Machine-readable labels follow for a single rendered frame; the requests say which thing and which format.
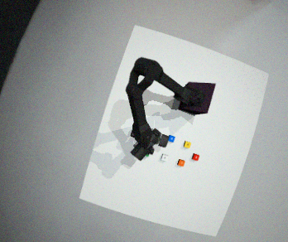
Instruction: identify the orange block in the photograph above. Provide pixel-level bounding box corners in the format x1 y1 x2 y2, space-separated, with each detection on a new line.
177 159 185 166

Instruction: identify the blue block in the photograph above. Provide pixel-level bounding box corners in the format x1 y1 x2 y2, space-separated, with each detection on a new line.
169 135 175 142

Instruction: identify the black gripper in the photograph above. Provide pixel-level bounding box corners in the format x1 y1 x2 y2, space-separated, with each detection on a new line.
131 132 169 148

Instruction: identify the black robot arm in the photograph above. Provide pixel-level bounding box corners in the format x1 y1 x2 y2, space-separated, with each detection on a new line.
126 57 206 161

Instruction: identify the red block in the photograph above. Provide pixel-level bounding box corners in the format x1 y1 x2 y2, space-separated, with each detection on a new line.
191 153 199 161

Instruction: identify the yellow block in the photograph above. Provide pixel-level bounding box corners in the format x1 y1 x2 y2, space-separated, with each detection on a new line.
183 141 191 148

